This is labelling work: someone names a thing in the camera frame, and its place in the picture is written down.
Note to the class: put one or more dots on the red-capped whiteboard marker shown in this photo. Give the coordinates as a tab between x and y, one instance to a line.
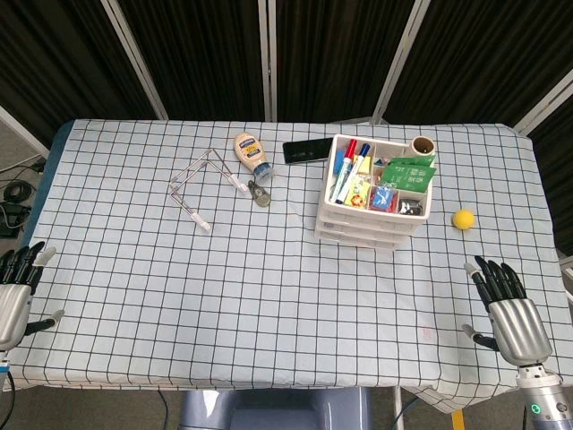
345	168

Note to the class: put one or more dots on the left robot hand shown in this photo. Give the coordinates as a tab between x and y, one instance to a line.
13	309

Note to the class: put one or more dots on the yellow foam ball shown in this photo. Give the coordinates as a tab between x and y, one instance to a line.
464	219

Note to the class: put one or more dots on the yellow sticky notes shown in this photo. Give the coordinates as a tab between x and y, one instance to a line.
366	165

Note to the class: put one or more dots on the yellow snack packet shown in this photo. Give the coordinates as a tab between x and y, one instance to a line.
360	192

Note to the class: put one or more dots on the white drawer organizer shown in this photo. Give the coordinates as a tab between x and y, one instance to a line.
329	210

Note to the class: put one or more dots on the blue plastic packet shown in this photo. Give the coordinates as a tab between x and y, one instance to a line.
382	197

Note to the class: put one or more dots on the blue checkered tablecloth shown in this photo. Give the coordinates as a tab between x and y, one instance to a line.
224	291

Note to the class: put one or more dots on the black smartphone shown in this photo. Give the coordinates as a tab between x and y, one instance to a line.
306	151

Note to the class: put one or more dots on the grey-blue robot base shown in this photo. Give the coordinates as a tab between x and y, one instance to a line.
277	410

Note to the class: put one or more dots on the black folding screen white frame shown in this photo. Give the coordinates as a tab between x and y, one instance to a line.
210	54

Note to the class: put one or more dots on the blue eraser block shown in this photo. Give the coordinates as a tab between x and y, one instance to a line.
341	161

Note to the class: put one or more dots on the blue-capped whiteboard marker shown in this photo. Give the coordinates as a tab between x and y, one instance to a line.
353	177

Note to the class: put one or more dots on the black binder clips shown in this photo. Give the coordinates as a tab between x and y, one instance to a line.
411	208

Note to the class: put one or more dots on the mayonnaise squeeze bottle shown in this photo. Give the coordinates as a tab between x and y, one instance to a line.
248	150

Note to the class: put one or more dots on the green tea packet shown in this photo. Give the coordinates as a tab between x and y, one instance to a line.
409	179
409	160

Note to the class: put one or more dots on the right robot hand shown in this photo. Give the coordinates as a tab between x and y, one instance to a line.
519	327

